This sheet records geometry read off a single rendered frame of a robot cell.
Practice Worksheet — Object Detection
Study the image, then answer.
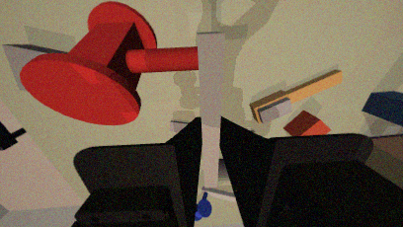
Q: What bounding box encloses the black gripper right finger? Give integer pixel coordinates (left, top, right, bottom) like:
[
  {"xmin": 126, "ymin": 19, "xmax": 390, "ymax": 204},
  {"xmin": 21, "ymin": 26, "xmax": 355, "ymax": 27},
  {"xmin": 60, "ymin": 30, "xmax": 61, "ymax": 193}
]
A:
[{"xmin": 219, "ymin": 116, "xmax": 373, "ymax": 227}]

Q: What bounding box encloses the dark grey rectangular block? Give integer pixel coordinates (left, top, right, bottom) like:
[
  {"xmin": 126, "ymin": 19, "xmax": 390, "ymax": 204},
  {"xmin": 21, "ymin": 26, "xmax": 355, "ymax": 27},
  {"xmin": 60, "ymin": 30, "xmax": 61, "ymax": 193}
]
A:
[{"xmin": 2, "ymin": 44, "xmax": 69, "ymax": 91}]

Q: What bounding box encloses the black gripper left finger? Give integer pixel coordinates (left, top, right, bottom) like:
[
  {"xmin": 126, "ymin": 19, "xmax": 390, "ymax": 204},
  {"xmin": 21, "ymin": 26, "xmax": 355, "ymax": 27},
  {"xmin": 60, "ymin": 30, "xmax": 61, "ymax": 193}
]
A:
[{"xmin": 73, "ymin": 116, "xmax": 202, "ymax": 227}]

